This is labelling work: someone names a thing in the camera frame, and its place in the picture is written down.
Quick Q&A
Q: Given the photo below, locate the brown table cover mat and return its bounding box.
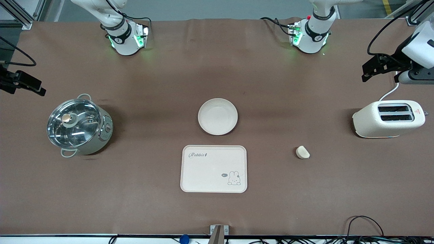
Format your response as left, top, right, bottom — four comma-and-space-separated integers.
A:
0, 17, 434, 237

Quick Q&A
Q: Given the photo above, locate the cream round plate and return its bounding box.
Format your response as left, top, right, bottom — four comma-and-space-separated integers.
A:
198, 98, 238, 136

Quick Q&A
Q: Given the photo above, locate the black base cable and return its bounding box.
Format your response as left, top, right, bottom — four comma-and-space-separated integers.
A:
120, 13, 152, 27
260, 17, 293, 35

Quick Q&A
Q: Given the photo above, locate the black right base cable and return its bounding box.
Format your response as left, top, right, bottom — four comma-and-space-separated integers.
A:
120, 13, 152, 27

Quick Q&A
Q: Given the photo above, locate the cream rabbit print tray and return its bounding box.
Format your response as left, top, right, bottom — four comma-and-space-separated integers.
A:
180, 145, 248, 194

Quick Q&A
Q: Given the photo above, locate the steel electric cooking pot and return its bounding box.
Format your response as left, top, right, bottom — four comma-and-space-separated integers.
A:
47, 94, 114, 158

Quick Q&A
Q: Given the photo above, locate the glass pot lid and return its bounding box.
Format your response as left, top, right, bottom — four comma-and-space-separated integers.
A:
47, 98, 102, 149

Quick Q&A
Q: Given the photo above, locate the white toaster power cable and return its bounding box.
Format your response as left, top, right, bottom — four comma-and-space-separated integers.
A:
379, 70, 400, 101

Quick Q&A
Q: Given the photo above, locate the black looped cable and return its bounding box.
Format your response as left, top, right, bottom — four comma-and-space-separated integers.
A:
346, 216, 384, 238

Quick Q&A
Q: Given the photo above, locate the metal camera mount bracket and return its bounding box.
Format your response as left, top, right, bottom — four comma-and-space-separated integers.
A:
210, 225, 229, 244

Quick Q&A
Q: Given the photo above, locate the black cable bundle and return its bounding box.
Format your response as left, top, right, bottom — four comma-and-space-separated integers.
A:
249, 236, 434, 244

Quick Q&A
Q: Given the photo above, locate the black left base cable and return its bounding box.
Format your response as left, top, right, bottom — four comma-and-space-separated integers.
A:
260, 17, 293, 35

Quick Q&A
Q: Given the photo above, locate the aluminium frame profile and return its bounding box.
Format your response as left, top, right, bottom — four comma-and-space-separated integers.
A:
405, 0, 434, 26
0, 0, 46, 29

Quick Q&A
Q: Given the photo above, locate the cream two-slot toaster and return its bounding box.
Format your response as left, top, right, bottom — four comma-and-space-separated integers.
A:
352, 100, 426, 138

